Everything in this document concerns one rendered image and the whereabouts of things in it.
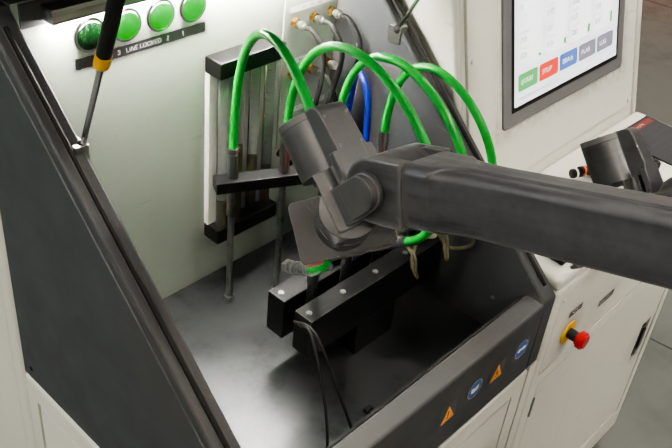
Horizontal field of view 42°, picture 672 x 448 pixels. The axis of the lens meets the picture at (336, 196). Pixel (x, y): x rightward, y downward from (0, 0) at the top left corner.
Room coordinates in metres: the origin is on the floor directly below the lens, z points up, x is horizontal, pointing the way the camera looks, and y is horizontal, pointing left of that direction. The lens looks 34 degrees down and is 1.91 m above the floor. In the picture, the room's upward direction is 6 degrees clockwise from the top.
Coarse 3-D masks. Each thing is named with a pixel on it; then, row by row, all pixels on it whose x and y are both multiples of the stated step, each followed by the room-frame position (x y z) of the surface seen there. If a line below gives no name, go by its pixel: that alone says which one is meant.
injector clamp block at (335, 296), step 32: (384, 256) 1.19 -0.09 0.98; (416, 256) 1.20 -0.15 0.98; (288, 288) 1.08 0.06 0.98; (320, 288) 1.11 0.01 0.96; (352, 288) 1.09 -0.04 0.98; (384, 288) 1.14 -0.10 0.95; (288, 320) 1.05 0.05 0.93; (320, 320) 1.02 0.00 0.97; (352, 320) 1.08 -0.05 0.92; (384, 320) 1.15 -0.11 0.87; (352, 352) 1.10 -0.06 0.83
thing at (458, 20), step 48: (432, 0) 1.41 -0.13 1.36; (480, 0) 1.43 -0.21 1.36; (432, 48) 1.40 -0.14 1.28; (480, 48) 1.42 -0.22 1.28; (624, 48) 1.81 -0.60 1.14; (480, 96) 1.40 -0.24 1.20; (576, 96) 1.65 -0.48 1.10; (624, 96) 1.81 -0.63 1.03; (480, 144) 1.39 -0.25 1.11; (528, 144) 1.50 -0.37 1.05; (576, 144) 1.65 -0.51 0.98; (576, 288) 1.23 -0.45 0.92; (624, 288) 1.44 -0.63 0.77; (624, 336) 1.54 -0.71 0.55; (576, 384) 1.38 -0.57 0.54; (624, 384) 1.66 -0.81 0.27; (528, 432) 1.23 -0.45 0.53; (576, 432) 1.47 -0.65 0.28
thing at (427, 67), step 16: (416, 64) 1.28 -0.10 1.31; (432, 64) 1.26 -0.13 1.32; (400, 80) 1.29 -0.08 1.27; (448, 80) 1.23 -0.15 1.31; (464, 96) 1.21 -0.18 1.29; (384, 112) 1.30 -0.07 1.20; (480, 112) 1.20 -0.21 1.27; (384, 128) 1.30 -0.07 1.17; (480, 128) 1.18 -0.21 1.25; (384, 144) 1.30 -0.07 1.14; (496, 160) 1.17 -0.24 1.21
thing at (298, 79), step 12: (252, 36) 1.12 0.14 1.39; (264, 36) 1.08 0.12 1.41; (276, 36) 1.06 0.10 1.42; (276, 48) 1.04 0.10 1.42; (240, 60) 1.17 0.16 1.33; (288, 60) 1.01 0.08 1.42; (240, 72) 1.17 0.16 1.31; (300, 72) 1.00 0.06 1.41; (240, 84) 1.18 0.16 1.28; (300, 84) 0.98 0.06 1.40; (240, 96) 1.19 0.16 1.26; (300, 96) 0.97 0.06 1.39; (324, 264) 0.87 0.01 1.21
